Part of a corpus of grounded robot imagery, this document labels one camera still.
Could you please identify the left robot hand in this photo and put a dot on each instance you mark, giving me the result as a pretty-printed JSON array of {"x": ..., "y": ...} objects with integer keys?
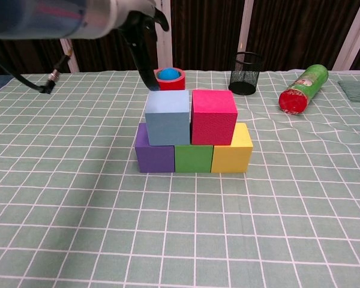
[{"x": 141, "y": 45}]

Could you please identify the light blue foam cube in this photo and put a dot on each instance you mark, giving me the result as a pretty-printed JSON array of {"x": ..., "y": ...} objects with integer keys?
[{"x": 168, "y": 120}]

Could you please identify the pink foam cube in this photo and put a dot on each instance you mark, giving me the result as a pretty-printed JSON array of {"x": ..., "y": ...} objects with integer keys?
[{"x": 213, "y": 120}]

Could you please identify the purple foam cube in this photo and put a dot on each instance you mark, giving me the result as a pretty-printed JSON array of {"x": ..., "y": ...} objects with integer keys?
[{"x": 154, "y": 159}]

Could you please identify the green foam cube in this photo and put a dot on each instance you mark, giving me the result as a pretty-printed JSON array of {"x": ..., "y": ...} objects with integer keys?
[{"x": 193, "y": 159}]

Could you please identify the yellow foam cube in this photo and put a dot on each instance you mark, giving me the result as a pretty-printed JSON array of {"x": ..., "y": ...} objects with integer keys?
[{"x": 231, "y": 159}]

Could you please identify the blue ball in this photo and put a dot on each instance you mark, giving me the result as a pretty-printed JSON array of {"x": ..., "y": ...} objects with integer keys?
[{"x": 168, "y": 74}]

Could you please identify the red tape roll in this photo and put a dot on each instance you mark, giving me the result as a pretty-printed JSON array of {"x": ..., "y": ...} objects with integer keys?
[{"x": 172, "y": 84}]

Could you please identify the black mesh pen holder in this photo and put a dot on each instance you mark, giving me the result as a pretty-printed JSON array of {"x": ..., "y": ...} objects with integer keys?
[{"x": 243, "y": 78}]

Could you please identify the green chips can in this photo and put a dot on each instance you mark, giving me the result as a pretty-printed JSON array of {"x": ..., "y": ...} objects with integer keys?
[{"x": 306, "y": 87}]

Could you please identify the green checkered tablecloth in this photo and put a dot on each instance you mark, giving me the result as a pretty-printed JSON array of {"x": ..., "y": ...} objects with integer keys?
[{"x": 180, "y": 240}]

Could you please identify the white frame post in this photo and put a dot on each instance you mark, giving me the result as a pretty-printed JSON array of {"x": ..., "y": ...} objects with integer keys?
[
  {"x": 73, "y": 60},
  {"x": 165, "y": 51},
  {"x": 246, "y": 30},
  {"x": 352, "y": 36}
]

